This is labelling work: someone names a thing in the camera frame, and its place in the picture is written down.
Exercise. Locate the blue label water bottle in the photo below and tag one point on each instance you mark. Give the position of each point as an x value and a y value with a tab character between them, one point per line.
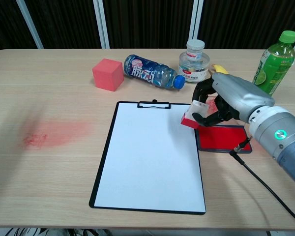
147	71

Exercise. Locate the white stamp with red base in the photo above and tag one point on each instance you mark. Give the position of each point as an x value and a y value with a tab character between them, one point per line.
196	107

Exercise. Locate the clear jar with white lid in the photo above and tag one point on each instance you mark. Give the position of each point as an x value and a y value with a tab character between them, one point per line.
194	64

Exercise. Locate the black partition screen white frame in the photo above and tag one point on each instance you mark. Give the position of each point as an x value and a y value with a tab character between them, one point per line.
2	19
64	22
236	22
147	22

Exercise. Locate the red foam cube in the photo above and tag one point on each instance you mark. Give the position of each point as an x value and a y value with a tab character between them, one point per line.
108	73

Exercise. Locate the black clipboard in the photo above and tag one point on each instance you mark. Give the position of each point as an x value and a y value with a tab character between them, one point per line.
105	152

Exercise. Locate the green tea bottle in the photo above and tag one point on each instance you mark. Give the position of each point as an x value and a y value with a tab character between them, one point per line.
275	66

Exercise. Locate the white paper sheet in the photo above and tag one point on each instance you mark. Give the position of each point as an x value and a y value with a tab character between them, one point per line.
147	159

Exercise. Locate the red ink pad clear lid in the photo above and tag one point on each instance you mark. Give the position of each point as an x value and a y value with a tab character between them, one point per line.
218	137

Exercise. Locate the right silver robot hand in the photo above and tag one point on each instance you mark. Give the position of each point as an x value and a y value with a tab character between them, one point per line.
241	96

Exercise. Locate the yellow rubber chicken toy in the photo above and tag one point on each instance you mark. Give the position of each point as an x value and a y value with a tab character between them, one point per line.
221	68

